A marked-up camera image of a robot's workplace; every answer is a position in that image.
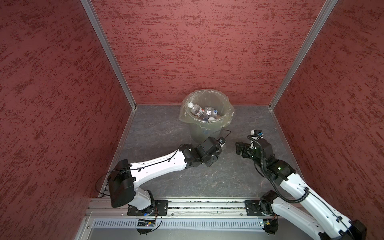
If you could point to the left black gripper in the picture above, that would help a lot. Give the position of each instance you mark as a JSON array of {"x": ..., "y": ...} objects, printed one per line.
[{"x": 213, "y": 159}]

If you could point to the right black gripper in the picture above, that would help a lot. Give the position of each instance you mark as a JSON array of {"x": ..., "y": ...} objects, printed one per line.
[{"x": 246, "y": 147}]

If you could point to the blue label Pocari bottle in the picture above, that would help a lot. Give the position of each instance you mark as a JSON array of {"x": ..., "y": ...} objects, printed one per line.
[{"x": 210, "y": 112}]

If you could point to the red white label water bottle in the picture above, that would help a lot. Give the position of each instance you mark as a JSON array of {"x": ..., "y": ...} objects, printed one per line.
[{"x": 196, "y": 110}]

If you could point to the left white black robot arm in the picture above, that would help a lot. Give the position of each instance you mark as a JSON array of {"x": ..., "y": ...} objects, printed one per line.
[{"x": 125, "y": 180}]

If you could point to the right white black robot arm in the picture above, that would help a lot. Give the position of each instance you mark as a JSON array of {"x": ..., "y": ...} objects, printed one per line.
[{"x": 292, "y": 199}]

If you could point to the grey mesh waste bin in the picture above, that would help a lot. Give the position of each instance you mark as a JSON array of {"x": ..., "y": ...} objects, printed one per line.
[{"x": 199, "y": 135}]

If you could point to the clear plastic bin liner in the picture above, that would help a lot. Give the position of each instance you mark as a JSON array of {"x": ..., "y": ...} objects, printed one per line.
[{"x": 207, "y": 98}]

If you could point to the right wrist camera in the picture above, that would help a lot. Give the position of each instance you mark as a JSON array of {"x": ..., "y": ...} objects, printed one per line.
[{"x": 257, "y": 132}]

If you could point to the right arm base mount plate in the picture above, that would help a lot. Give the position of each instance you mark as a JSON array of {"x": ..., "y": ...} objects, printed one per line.
[{"x": 259, "y": 208}]

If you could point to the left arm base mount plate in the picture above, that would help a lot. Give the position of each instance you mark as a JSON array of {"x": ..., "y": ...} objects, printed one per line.
[{"x": 160, "y": 208}]

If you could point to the white slotted cable duct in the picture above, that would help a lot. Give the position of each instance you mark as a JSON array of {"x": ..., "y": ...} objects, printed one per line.
[{"x": 191, "y": 224}]

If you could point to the right circuit board under rail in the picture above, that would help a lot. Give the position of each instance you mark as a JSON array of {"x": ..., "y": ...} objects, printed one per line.
[{"x": 271, "y": 226}]

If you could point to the circuit board under rail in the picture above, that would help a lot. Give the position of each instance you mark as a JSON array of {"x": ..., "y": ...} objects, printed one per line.
[
  {"x": 271, "y": 226},
  {"x": 146, "y": 223}
]

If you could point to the left circuit board under rail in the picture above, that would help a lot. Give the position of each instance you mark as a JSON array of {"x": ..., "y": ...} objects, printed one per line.
[{"x": 146, "y": 223}]

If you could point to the left corner aluminium post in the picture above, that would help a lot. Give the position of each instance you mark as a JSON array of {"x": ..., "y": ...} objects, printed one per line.
[{"x": 96, "y": 24}]

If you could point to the corner aluminium post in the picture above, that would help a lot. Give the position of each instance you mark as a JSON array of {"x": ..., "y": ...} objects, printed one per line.
[
  {"x": 96, "y": 24},
  {"x": 318, "y": 24}
]

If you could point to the aluminium front rail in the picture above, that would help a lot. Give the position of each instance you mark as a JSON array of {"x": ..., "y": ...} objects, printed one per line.
[{"x": 215, "y": 208}]

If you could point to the right corner aluminium post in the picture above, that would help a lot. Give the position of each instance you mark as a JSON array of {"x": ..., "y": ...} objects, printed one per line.
[{"x": 318, "y": 24}]

